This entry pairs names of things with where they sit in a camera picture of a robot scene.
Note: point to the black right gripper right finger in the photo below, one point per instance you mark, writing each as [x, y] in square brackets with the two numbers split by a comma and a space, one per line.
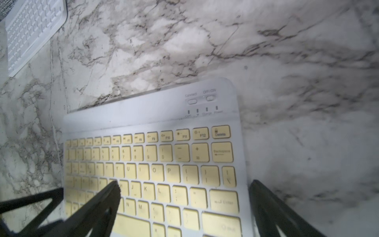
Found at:
[273, 215]

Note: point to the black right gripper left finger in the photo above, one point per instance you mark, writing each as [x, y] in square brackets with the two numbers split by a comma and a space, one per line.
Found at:
[95, 219]

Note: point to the yellow key keyboard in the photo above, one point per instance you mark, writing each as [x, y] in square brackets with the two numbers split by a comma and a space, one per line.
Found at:
[177, 155]

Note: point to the white keyboard at back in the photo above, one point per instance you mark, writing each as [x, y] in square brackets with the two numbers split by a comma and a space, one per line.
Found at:
[29, 26]

